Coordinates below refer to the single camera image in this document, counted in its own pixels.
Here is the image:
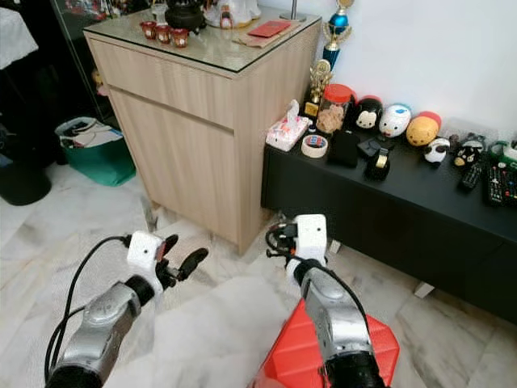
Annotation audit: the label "white tape roll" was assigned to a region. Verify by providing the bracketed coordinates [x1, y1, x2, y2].
[300, 133, 330, 159]

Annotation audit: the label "pink tissue box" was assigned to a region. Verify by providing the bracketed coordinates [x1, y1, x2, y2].
[264, 99, 312, 153]

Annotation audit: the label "black wallet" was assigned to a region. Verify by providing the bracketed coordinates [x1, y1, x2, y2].
[326, 129, 361, 169]

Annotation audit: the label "light wooden cabinet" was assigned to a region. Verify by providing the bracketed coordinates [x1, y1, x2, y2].
[83, 8, 323, 256]

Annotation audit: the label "green shopping bag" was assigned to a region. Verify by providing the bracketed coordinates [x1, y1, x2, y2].
[54, 116, 137, 188]

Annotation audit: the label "red plastic stool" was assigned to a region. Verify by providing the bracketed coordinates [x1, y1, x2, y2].
[250, 299, 401, 388]

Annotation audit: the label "small black box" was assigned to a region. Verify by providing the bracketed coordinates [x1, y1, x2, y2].
[357, 137, 388, 158]

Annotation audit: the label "black low console cabinet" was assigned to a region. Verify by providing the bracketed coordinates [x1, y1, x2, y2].
[260, 139, 517, 326]

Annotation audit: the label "snack jar red lid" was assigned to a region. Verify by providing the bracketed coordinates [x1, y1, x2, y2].
[314, 82, 355, 135]

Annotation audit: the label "black round plush toy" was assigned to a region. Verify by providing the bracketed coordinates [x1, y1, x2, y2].
[352, 95, 384, 133]

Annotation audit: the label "black round bin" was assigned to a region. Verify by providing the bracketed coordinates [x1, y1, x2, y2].
[0, 157, 54, 206]

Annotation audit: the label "small gold trophy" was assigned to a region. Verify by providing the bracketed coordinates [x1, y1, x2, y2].
[301, 57, 333, 121]

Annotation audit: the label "white round plush toy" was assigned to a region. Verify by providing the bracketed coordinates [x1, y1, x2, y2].
[377, 103, 414, 139]

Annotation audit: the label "yellow round plush toy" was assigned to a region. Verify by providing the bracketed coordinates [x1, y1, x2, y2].
[406, 110, 443, 148]

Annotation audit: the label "small panda plush toy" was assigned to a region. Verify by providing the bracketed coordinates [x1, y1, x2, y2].
[423, 137, 452, 165]

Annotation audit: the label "slim black remote control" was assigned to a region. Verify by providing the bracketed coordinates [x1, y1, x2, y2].
[458, 161, 485, 193]

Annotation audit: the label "brown wooden tray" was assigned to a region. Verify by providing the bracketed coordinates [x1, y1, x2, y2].
[232, 19, 301, 49]

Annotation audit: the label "small black plush figure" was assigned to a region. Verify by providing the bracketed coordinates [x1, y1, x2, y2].
[452, 133, 486, 169]

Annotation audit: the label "tall blue gold trophy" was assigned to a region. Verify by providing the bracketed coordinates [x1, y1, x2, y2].
[321, 0, 355, 70]

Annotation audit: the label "black remote coloured buttons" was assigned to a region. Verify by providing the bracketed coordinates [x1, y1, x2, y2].
[485, 161, 504, 206]

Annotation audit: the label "silver lamp stand base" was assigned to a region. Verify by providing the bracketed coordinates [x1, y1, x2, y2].
[278, 0, 307, 23]

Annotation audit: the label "black incense pot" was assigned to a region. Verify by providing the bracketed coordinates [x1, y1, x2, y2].
[165, 0, 208, 34]

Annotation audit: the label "white ceramic figurine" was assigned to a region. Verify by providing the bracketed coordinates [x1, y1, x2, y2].
[204, 0, 263, 30]

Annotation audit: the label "white tablecloth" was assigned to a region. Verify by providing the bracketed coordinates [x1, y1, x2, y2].
[0, 7, 40, 70]

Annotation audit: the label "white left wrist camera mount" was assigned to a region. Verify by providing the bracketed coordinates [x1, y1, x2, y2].
[126, 230, 166, 280]

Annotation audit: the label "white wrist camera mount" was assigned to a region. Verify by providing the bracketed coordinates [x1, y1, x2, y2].
[126, 230, 166, 280]
[292, 213, 329, 264]

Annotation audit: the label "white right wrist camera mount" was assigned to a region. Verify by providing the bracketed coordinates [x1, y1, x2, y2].
[292, 213, 329, 264]

